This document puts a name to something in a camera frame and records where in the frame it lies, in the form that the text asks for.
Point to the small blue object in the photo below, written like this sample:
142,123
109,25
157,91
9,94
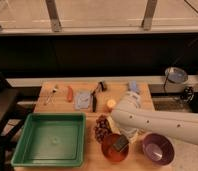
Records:
132,86

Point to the green plastic tray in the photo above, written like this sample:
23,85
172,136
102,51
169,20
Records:
51,140

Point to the purple bowl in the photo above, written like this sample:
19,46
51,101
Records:
158,149

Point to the black chair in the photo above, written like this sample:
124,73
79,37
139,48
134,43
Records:
8,102

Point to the yellow round fruit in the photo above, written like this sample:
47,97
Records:
110,104

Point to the orange sausage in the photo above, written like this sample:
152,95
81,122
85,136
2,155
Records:
70,94

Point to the metal bowl on counter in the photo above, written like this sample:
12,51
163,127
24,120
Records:
176,75

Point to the bunch of dark grapes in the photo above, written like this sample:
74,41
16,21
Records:
102,128

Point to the red bowl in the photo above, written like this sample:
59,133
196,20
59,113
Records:
110,152

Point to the black brush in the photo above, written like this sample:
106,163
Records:
101,87

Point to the grey blue cloth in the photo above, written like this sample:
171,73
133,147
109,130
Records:
82,100

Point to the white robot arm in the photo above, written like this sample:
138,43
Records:
128,115

